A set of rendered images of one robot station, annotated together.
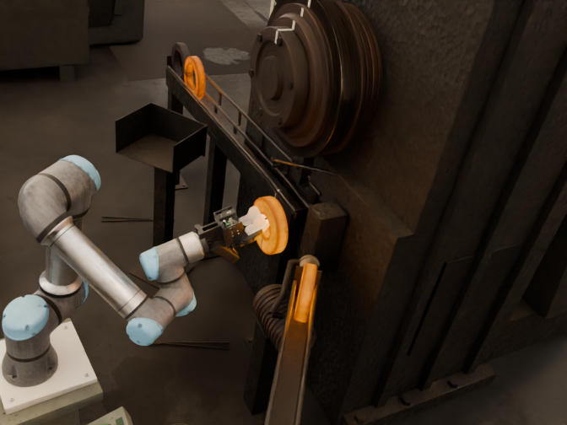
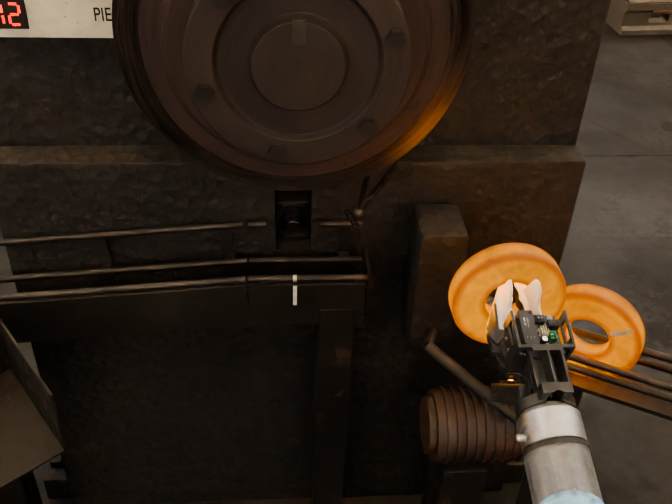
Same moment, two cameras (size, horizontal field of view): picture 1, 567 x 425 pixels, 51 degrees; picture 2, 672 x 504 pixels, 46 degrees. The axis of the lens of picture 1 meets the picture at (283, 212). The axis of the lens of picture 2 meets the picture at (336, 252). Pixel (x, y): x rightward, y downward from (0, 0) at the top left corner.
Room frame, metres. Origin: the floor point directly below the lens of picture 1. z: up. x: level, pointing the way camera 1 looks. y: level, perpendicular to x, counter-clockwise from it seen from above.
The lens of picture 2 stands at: (1.11, 0.89, 1.51)
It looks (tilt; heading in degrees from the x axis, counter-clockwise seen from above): 37 degrees down; 297
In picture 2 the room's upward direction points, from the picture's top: 3 degrees clockwise
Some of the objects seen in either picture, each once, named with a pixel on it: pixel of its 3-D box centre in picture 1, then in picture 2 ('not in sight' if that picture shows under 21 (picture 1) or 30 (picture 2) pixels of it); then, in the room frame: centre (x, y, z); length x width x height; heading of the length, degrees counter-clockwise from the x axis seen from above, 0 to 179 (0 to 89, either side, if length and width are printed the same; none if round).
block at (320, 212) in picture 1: (322, 239); (432, 275); (1.44, -0.13, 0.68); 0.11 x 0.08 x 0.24; 122
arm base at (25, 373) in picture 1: (29, 354); not in sight; (1.07, 0.65, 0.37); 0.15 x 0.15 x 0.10
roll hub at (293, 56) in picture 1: (276, 78); (298, 59); (1.58, 0.09, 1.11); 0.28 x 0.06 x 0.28; 32
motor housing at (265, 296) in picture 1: (274, 363); (471, 496); (1.28, -0.06, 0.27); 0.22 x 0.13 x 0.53; 32
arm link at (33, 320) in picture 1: (28, 324); not in sight; (1.08, 0.64, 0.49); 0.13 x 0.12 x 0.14; 164
